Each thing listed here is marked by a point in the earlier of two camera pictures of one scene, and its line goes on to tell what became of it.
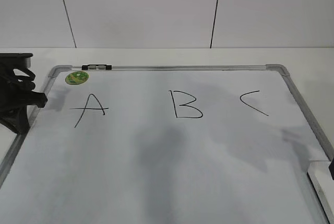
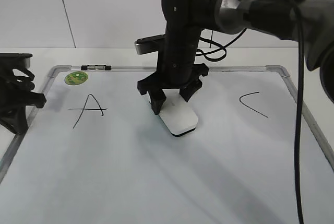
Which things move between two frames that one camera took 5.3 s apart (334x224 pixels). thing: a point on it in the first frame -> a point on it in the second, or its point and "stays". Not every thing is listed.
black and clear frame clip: (96, 67) stays
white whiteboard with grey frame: (202, 144) stays
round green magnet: (76, 78) stays
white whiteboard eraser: (319, 173) -> (179, 116)
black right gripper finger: (331, 167) -> (184, 22)
